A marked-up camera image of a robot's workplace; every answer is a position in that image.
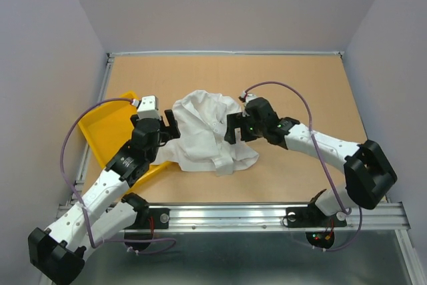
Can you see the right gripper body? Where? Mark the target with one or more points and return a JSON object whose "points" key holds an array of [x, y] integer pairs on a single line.
{"points": [[250, 130]]}

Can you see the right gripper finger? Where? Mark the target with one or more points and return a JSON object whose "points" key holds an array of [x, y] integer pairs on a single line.
{"points": [[247, 112], [234, 121]]}

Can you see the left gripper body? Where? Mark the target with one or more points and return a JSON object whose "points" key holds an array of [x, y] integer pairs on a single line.
{"points": [[151, 155]]}

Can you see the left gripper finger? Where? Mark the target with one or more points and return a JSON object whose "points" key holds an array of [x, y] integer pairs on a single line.
{"points": [[137, 117], [168, 126]]}

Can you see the white long sleeve shirt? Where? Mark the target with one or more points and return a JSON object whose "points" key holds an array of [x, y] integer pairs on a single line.
{"points": [[201, 117]]}

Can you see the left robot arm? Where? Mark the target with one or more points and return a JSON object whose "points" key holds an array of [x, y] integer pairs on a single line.
{"points": [[60, 250]]}

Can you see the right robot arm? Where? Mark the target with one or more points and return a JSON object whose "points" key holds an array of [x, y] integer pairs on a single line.
{"points": [[368, 174]]}

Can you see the yellow plastic tray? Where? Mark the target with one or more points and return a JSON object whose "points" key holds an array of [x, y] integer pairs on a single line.
{"points": [[107, 129]]}

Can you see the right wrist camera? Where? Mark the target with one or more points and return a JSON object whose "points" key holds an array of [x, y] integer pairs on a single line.
{"points": [[246, 97]]}

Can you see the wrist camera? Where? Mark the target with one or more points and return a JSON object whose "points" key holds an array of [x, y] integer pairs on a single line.
{"points": [[148, 106], [246, 97]]}

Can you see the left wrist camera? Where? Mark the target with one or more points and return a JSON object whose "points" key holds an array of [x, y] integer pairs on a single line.
{"points": [[148, 106]]}

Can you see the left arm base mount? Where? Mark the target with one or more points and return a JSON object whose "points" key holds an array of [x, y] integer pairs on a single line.
{"points": [[139, 234]]}

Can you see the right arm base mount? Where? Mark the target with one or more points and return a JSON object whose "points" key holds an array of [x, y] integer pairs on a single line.
{"points": [[323, 234]]}

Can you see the aluminium front rail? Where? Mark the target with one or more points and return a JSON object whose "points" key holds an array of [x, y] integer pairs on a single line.
{"points": [[241, 217]]}

